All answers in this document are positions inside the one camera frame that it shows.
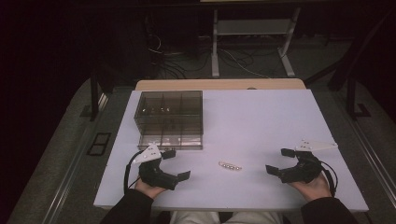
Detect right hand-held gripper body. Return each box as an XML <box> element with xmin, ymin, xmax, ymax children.
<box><xmin>279</xmin><ymin>139</ymin><xmax>339</xmax><ymax>185</ymax></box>

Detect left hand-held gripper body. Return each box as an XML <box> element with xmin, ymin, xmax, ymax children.
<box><xmin>132</xmin><ymin>143</ymin><xmax>180</xmax><ymax>191</ymax></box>

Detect person's left hand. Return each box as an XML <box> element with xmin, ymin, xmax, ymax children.
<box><xmin>134</xmin><ymin>176</ymin><xmax>168</xmax><ymax>201</ymax></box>

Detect person's right hand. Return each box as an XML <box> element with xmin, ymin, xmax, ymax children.
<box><xmin>288</xmin><ymin>175</ymin><xmax>332</xmax><ymax>203</ymax></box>

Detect transparent dark drawer organizer box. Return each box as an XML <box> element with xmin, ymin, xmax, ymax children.
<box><xmin>134</xmin><ymin>90</ymin><xmax>205</xmax><ymax>151</ymax></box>

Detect white foam board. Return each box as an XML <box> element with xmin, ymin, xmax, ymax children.
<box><xmin>93</xmin><ymin>89</ymin><xmax>370</xmax><ymax>213</ymax></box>

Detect person's legs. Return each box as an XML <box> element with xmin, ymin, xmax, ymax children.
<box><xmin>169</xmin><ymin>211</ymin><xmax>285</xmax><ymax>224</ymax></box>

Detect black metal stand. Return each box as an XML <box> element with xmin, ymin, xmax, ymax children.
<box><xmin>79</xmin><ymin>69</ymin><xmax>115</xmax><ymax>122</ymax></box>
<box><xmin>303</xmin><ymin>12</ymin><xmax>394</xmax><ymax>121</ymax></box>

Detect wooden table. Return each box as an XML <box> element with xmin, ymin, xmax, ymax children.
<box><xmin>134</xmin><ymin>77</ymin><xmax>307</xmax><ymax>91</ymax></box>

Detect white metal stand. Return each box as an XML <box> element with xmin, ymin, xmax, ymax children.
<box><xmin>211</xmin><ymin>7</ymin><xmax>302</xmax><ymax>78</ymax></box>

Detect left hand-held gripper cable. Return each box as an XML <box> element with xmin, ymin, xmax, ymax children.
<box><xmin>123</xmin><ymin>150</ymin><xmax>145</xmax><ymax>194</ymax></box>

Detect hand-held gripper cable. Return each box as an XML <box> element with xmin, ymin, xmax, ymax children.
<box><xmin>319</xmin><ymin>161</ymin><xmax>339</xmax><ymax>198</ymax></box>
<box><xmin>123</xmin><ymin>150</ymin><xmax>145</xmax><ymax>194</ymax></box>

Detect right hand-held gripper cable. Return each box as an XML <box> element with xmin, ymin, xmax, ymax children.
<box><xmin>319</xmin><ymin>161</ymin><xmax>339</xmax><ymax>198</ymax></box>

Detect tangle of floor cables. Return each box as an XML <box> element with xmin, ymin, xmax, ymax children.
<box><xmin>146</xmin><ymin>31</ymin><xmax>272</xmax><ymax>80</ymax></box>

